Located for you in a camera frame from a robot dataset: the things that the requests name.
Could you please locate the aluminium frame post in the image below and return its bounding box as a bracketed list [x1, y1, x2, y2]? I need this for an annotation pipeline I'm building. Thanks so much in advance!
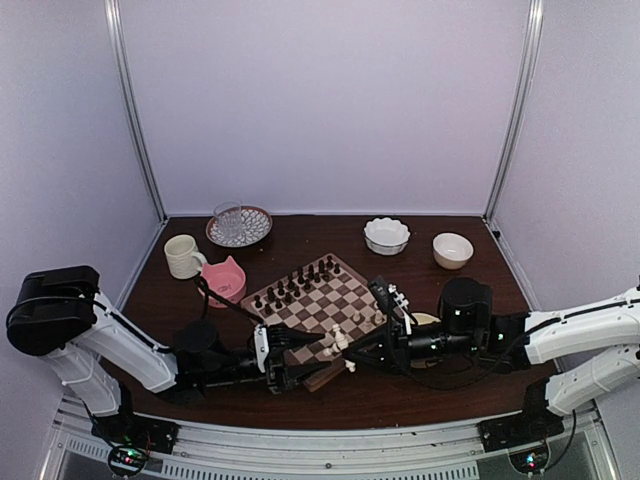
[104, 0, 168, 223]
[483, 0, 545, 226]

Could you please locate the white ribbed mug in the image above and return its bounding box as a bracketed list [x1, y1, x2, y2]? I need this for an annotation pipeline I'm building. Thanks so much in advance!
[164, 234, 207, 280]

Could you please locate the aluminium front rail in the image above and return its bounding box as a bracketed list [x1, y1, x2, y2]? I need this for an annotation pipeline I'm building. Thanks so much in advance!
[35, 394, 621, 479]

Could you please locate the pink cat ear bowl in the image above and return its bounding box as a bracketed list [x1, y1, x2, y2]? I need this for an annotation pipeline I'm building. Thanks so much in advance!
[194, 253, 247, 309]

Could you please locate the wooden chess board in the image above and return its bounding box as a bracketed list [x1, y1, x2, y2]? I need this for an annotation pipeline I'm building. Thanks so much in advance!
[240, 254, 385, 380]

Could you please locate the plain white round bowl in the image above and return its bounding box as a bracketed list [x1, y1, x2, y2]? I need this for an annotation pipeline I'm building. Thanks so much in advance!
[432, 232, 474, 270]

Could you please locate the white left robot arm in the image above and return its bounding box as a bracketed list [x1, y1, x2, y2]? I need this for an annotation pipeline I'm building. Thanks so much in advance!
[6, 266, 330, 444]

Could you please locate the clear drinking glass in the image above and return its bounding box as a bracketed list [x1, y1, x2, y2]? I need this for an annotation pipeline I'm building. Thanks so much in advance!
[214, 201, 243, 242]

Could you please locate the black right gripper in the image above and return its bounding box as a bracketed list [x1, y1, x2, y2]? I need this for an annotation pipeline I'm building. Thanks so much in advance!
[342, 320, 480, 380]

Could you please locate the patterned ceramic plate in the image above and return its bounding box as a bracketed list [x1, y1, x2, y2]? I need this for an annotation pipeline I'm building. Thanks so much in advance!
[205, 203, 273, 248]

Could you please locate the white scalloped bowl black rim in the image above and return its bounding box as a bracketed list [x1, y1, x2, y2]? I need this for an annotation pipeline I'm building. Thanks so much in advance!
[363, 217, 411, 256]

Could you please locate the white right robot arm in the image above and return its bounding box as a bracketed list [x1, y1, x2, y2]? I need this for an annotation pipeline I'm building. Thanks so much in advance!
[342, 277, 639, 442]

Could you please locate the aluminium frame post right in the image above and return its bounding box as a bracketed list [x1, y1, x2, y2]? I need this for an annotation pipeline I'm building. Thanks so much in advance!
[483, 0, 545, 226]

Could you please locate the cream cat ear bowl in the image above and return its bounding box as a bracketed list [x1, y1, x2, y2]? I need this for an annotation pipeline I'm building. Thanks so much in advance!
[407, 312, 441, 327]

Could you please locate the aluminium frame post left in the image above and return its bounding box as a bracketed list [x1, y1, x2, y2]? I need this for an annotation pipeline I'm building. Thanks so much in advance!
[104, 0, 168, 223]

